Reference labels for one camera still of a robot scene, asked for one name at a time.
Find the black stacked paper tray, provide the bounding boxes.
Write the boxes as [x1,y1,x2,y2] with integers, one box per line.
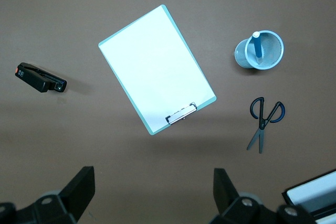
[281,168,336,224]

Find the black blue handled scissors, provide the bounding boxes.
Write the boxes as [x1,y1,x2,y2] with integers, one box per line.
[246,97,286,154]

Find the blue marker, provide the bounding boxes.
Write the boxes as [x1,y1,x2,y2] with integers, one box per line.
[252,31,264,63]

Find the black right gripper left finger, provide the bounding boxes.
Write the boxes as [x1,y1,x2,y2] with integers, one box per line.
[0,166,96,224]

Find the light blue mesh cup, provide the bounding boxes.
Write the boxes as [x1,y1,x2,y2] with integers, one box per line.
[234,30,285,70]

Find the teal clipboard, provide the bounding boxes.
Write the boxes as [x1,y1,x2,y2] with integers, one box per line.
[98,4,217,136]

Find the white clipboard paper sheet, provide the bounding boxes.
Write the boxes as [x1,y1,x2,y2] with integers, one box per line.
[100,5,214,132]

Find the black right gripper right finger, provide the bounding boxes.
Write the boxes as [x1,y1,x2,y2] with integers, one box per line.
[209,168,318,224]

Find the black stapler red tip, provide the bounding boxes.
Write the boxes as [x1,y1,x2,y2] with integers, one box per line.
[14,62,68,93]

